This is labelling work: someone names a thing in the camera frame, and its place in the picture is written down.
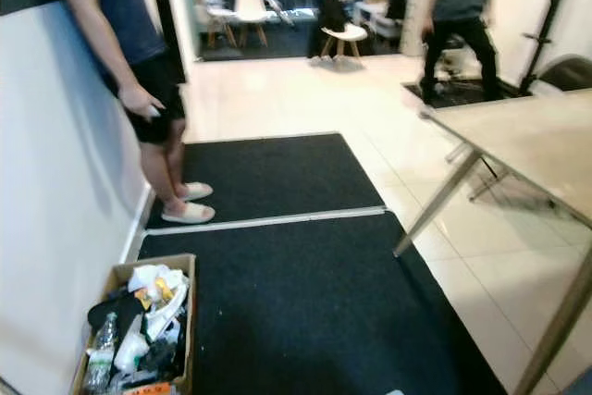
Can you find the white chair wooden legs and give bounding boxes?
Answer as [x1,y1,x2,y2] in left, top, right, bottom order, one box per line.
[194,0,235,49]
[321,23,369,63]
[233,0,271,49]

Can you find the dark grey chair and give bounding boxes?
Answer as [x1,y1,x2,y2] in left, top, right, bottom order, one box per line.
[538,55,592,96]

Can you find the black bag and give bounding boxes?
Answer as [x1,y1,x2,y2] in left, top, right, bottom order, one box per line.
[310,0,348,56]

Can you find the white crumpled plastic bag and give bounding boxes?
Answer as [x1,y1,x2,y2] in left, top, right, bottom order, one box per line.
[128,264,186,308]

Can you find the black cloth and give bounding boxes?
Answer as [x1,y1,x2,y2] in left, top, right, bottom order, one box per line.
[88,291,144,331]

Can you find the person in blue shirt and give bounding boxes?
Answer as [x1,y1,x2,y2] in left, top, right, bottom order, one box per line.
[44,0,216,226]

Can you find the white desk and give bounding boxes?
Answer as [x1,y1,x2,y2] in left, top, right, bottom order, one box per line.
[351,0,403,40]

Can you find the open cardboard rubbish box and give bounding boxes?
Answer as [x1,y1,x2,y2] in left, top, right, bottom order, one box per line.
[70,253,198,395]

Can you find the clear plastic water bottle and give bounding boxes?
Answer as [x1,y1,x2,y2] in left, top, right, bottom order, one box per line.
[83,312,119,391]

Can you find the black metal stand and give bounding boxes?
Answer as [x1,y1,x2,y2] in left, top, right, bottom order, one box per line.
[518,0,579,91]

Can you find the light wooden table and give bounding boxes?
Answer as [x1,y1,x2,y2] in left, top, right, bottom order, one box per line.
[393,88,592,395]

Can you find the white plastic bottle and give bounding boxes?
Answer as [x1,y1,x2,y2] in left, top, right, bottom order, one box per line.
[113,326,151,373]

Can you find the white floor strip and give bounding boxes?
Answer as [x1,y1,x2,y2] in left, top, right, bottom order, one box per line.
[145,205,388,235]

